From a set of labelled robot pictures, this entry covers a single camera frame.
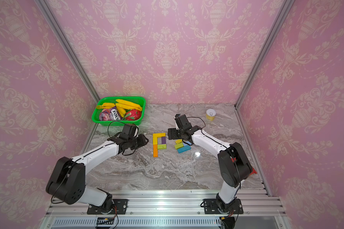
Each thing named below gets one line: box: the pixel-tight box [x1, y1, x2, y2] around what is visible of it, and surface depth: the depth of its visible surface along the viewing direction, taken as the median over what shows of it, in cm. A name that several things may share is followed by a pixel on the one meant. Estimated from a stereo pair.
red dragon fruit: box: [124, 109, 142, 121], surface depth 107 cm
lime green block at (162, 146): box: [157, 144, 167, 150], surface depth 97 cm
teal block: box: [177, 145, 192, 154], surface depth 97 cm
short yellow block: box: [152, 136, 158, 145], surface depth 100 cm
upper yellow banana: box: [115, 99, 143, 112], surface depth 112 cm
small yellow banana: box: [96, 102, 117, 110], surface depth 112 cm
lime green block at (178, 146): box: [174, 142, 184, 150], surface depth 99 cm
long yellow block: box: [152, 132, 166, 139], surface depth 105 cm
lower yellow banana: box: [116, 105, 127, 118], surface depth 112 cm
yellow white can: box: [205, 108, 217, 122], surface depth 111 cm
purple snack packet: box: [99, 105, 123, 122], surface depth 108 cm
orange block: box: [152, 144, 159, 158], surface depth 96 cm
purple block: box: [161, 136, 167, 145], surface depth 102 cm
